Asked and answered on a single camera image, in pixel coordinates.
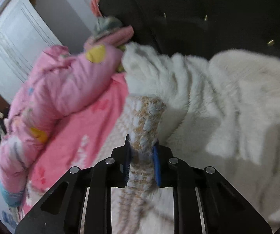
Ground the beige white houndstooth coat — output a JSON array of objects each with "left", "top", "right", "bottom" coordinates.
[{"left": 91, "top": 95, "right": 177, "bottom": 234}]

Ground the pink floral bed blanket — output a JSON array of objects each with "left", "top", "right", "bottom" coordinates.
[{"left": 19, "top": 74, "right": 128, "bottom": 217}]

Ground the cream fluffy garment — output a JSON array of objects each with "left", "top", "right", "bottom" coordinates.
[{"left": 122, "top": 43, "right": 280, "bottom": 231}]

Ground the pink and blue duvet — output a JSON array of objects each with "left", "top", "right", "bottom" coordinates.
[{"left": 0, "top": 26, "right": 134, "bottom": 208}]

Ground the white wardrobe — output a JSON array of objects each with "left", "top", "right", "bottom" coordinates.
[{"left": 0, "top": 0, "right": 61, "bottom": 103}]

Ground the green patterned pillow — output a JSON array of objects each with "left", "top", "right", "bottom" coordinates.
[{"left": 92, "top": 16, "right": 123, "bottom": 40}]

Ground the black tufted headboard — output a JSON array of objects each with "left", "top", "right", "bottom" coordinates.
[{"left": 99, "top": 0, "right": 280, "bottom": 59}]

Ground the orange cloth on headboard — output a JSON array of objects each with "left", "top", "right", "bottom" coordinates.
[{"left": 90, "top": 0, "right": 102, "bottom": 17}]

